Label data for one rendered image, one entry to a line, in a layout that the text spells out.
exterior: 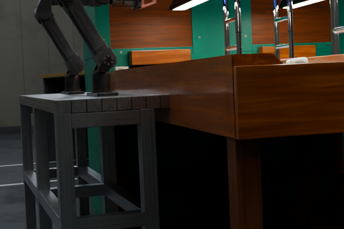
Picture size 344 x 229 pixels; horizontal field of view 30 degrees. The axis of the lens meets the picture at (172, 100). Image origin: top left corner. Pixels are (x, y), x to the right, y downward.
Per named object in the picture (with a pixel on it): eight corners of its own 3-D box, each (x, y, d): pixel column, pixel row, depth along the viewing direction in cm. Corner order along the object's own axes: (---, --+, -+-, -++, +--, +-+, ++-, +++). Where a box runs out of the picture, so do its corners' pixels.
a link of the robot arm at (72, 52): (84, 68, 280) (43, 3, 274) (87, 68, 273) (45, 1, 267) (72, 75, 278) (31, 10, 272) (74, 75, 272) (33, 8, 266)
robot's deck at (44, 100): (56, 114, 184) (55, 100, 183) (19, 104, 298) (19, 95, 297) (329, 98, 212) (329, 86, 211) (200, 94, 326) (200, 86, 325)
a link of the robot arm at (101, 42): (115, 63, 223) (65, -19, 217) (120, 63, 217) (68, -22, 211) (101, 73, 221) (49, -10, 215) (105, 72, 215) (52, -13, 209)
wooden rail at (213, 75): (235, 139, 139) (232, 53, 139) (107, 109, 314) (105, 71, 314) (286, 135, 142) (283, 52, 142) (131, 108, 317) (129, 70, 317)
